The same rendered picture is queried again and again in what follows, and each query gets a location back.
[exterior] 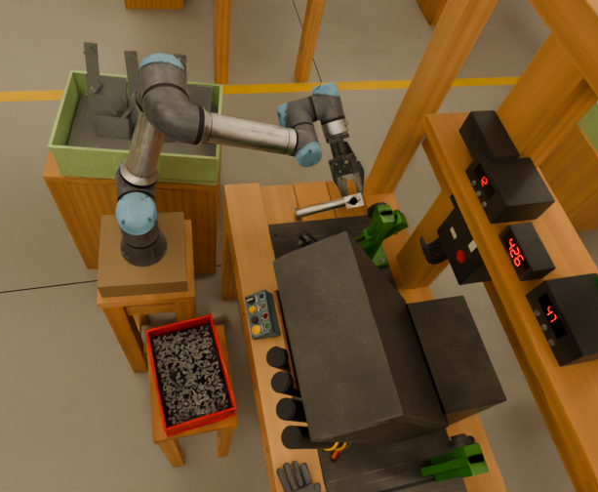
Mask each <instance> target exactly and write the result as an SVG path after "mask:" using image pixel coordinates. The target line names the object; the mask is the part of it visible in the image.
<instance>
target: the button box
mask: <svg viewBox="0 0 598 492"><path fill-rule="evenodd" d="M261 293H263V294H264V298H263V299H260V298H259V294H261ZM250 296H252V297H254V298H255V301H254V302H253V303H252V304H248V302H247V299H248V298H249V297H250ZM250 296H247V297H245V303H246V308H247V313H248V319H249V324H250V330H251V336H252V339H253V340H259V339H265V338H272V337H276V336H279V335H281V333H280V328H279V323H278V319H277V314H276V309H275V305H274V300H273V295H272V294H271V293H269V292H268V291H266V290H261V291H259V292H256V293H255V294H252V295H250ZM263 303H265V304H266V308H261V307H260V306H261V304H263ZM250 307H256V309H257V310H256V312H255V313H250V312H249V308H250ZM264 313H267V314H268V317H267V318H266V319H264V318H263V317H262V316H263V314H264ZM253 316H256V317H257V318H258V322H257V323H252V322H251V318H252V317H253ZM266 323H269V324H270V327H269V329H265V327H264V325H265V324H266ZM255 325H258V326H259V327H260V332H259V333H258V334H254V333H253V332H252V329H253V327H254V326H255Z"/></svg>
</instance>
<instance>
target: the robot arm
mask: <svg viewBox="0 0 598 492"><path fill-rule="evenodd" d="M139 75H140V83H139V88H138V92H137V97H136V105H137V108H138V109H139V115H138V119H137V124H136V128H135V131H134V135H133V139H132V143H131V147H130V152H129V156H128V158H126V159H125V160H124V161H122V162H121V163H120V164H119V165H118V167H117V170H116V175H115V180H116V187H117V205H116V211H115V216H116V221H117V223H118V225H119V227H120V230H121V234H122V239H121V242H120V250H121V254H122V256H123V258H124V259H125V261H127V262H128V263H129V264H131V265H133V266H136V267H149V266H152V265H155V264H157V263H158V262H160V261H161V260H162V259H163V257H164V256H165V254H166V252H167V240H166V237H165V235H164V234H163V232H162V231H161V230H160V229H159V225H158V219H157V210H156V200H155V185H156V182H157V179H158V176H159V173H158V169H157V167H156V165H157V162H158V159H159V156H160V153H161V149H162V146H163V143H164V140H165V138H166V136H167V137H169V138H172V139H174V140H176V141H179V142H182V143H186V144H197V145H199V144H200V143H202V142H204V143H210V144H222V145H228V146H234V147H240V148H247V149H252V150H258V151H264V152H271V153H277V154H283V155H289V156H294V157H295V158H296V160H297V162H298V163H299V165H300V166H302V167H310V166H313V165H315V164H317V163H318V162H319V161H320V160H321V158H322V150H321V147H320V146H321V145H320V143H319V141H318V138H317V135H316V132H315V129H314V126H313V122H316V121H318V120H320V123H321V127H322V131H323V134H324V138H325V139H326V138H327V139H326V142H327V144H330V147H331V151H332V155H333V159H331V160H329V161H328V162H329V165H330V169H331V173H332V177H333V180H334V182H335V184H336V185H337V187H338V188H339V194H340V195H341V196H342V198H343V199H344V196H348V190H347V188H346V184H347V180H346V178H344V177H342V176H344V175H348V174H352V173H354V175H353V177H352V180H353V182H354V183H355V184H356V190H357V191H358V193H360V192H361V194H362V198H363V194H364V169H363V167H362V165H361V164H360V161H357V158H356V157H357V156H355V154H354V152H353V151H352V149H351V147H350V146H349V144H348V142H345V141H344V140H343V139H346V138H349V134H348V133H346V132H348V128H347V126H346V125H348V121H346V122H345V116H344V112H343V108H342V104H341V100H340V95H339V90H338V87H337V85H336V84H335V83H334V82H330V83H325V84H322V85H319V86H316V87H314V88H313V89H312V95H311V96H310V97H306V98H303V99H299V100H296V101H292V102H286V103H283V104H281V105H278V106H277V108H276V112H277V115H278V119H279V122H280V126H276V125H271V124H266V123H261V122H257V121H251V120H246V119H241V118H236V117H231V116H226V115H221V114H216V113H212V112H207V111H206V110H205V108H204V107H203V106H198V105H194V104H192V103H191V102H190V101H189V95H188V90H187V83H186V73H185V71H184V67H183V65H182V63H181V62H180V61H179V60H178V59H177V58H175V57H173V56H171V55H168V54H162V53H157V54H152V55H150V56H147V57H145V58H144V59H143V60H142V61H141V63H140V68H139ZM332 165H333V166H332ZM331 167H332V168H331ZM333 167H334V168H333ZM332 171H333V172H332Z"/></svg>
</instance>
